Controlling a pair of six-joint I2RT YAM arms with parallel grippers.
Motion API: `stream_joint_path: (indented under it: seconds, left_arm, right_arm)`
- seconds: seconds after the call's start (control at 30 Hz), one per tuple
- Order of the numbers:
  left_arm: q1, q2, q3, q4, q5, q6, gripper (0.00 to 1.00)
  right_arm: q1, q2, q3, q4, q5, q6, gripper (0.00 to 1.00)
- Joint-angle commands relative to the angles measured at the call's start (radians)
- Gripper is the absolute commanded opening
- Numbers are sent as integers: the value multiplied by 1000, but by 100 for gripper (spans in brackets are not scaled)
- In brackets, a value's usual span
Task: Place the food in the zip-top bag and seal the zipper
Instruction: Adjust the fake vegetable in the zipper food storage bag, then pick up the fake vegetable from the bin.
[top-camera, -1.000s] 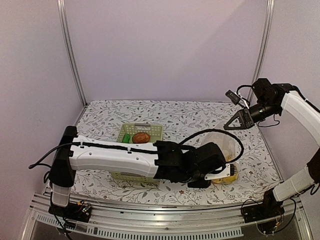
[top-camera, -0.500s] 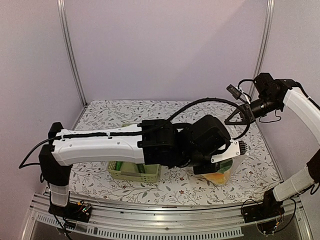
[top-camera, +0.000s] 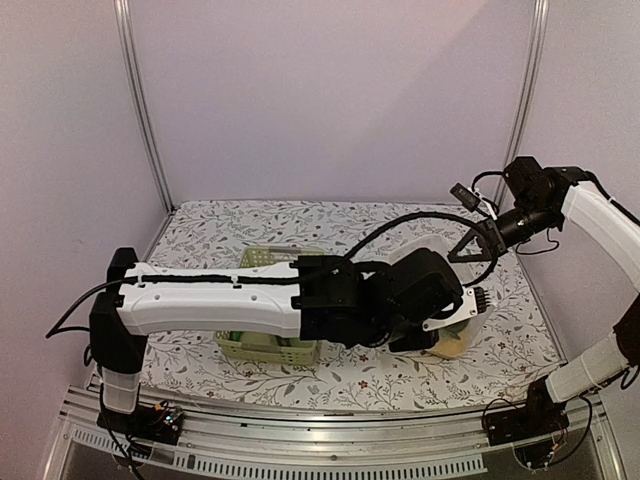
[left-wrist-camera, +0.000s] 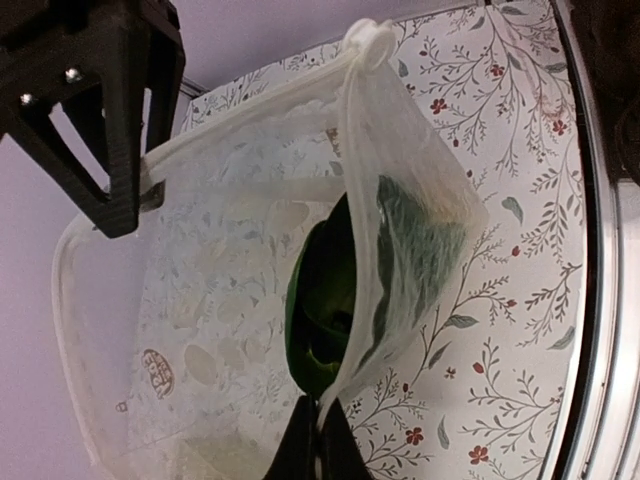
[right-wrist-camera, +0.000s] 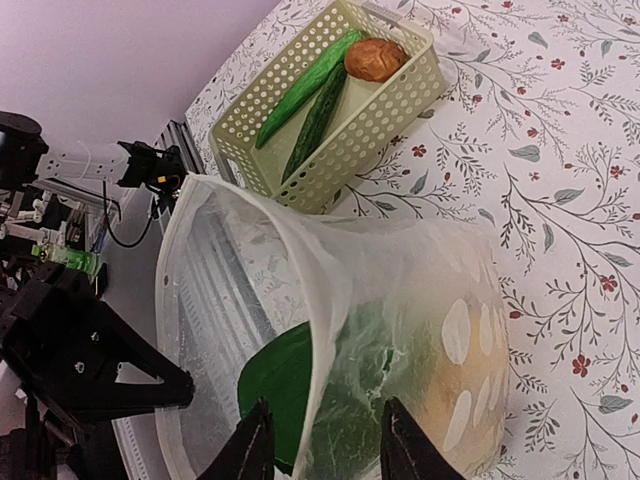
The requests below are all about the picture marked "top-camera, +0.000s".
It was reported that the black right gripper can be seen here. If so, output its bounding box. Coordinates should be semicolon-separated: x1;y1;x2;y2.
448;199;559;263

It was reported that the clear zip top bag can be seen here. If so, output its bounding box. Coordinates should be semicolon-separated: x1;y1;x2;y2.
387;234;494;357

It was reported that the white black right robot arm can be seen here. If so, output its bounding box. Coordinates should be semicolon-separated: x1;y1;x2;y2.
448;156;639;436

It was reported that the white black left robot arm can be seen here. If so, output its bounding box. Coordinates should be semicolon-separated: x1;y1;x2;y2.
83;248;466;434

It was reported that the floral patterned table mat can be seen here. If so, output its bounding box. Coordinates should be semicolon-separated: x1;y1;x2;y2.
141;201;564;411

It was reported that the pale green plastic basket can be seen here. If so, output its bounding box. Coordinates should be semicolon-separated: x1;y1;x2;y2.
215;246;324;366

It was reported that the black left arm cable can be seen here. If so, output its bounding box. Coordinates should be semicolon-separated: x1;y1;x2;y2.
344;211;501;289

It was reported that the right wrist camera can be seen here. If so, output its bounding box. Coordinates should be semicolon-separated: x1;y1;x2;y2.
450;183;499;219

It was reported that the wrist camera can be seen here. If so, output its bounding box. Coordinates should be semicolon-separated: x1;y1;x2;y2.
422;287;490;332
450;183;499;219

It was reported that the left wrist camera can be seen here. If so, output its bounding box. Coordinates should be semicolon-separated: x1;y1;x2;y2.
422;287;490;332

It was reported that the right aluminium frame post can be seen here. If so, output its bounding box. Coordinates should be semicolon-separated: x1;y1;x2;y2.
494;0;550;201

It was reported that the aluminium frame post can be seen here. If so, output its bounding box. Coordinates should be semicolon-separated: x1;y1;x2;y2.
113;0;175;215
494;0;550;201

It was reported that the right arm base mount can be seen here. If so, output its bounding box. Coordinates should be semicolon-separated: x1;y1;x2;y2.
481;378;569;446

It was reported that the aluminium front rail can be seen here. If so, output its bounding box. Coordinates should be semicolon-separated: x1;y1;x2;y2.
40;384;631;479

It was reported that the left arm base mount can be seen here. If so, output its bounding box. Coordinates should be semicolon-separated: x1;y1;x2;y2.
97;401;184;446

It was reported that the left aluminium frame post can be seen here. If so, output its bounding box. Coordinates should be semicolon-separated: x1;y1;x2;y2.
113;0;175;215

